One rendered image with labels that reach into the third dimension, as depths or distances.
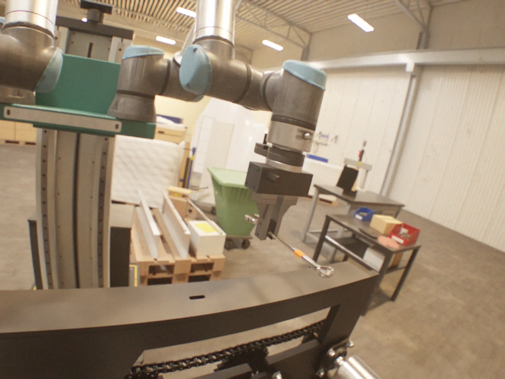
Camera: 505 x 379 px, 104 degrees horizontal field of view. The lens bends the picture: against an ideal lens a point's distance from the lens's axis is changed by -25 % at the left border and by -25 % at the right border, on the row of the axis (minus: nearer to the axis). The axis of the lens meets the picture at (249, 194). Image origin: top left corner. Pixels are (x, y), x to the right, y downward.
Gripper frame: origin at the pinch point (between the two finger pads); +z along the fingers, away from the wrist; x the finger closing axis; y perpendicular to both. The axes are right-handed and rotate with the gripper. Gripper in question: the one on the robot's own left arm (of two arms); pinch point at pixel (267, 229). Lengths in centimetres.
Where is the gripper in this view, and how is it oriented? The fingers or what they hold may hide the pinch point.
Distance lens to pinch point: 54.5
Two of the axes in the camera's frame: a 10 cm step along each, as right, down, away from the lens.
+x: 8.5, 0.6, 5.2
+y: 4.8, 3.2, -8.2
